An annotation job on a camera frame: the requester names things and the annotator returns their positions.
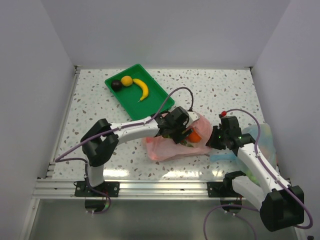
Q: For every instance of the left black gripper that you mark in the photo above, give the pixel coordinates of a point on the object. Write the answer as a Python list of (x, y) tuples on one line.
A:
[(177, 137)]

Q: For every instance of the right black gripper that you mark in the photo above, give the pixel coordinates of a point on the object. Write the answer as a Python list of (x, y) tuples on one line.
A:
[(211, 141)]

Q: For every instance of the pink plastic bag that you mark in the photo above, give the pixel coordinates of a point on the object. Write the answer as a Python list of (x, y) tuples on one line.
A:
[(164, 148)]

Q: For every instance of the dark purple grape bunch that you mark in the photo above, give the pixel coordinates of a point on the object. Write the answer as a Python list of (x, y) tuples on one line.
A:
[(186, 143)]

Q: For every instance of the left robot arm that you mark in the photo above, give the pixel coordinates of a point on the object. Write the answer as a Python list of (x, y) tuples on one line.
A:
[(99, 143)]

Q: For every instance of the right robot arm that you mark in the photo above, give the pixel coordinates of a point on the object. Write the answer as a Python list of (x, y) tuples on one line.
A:
[(279, 204)]

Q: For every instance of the blue plastic bag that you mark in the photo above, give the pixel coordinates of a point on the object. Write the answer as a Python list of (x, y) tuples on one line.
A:
[(265, 144)]

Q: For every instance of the small yellow orange fruit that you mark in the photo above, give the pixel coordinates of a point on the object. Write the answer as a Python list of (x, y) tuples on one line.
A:
[(126, 81)]

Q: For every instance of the yellow banana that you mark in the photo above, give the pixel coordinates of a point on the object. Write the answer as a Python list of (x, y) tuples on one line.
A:
[(144, 88)]

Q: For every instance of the green plastic tray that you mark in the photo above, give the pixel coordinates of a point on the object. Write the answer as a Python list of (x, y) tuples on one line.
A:
[(129, 96)]

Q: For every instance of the dark purple plum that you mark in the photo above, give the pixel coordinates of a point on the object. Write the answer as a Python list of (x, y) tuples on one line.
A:
[(116, 85)]

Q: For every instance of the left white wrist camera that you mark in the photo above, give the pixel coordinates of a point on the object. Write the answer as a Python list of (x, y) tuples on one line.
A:
[(192, 118)]

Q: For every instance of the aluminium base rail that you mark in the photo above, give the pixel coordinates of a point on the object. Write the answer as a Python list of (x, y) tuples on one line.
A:
[(59, 189)]

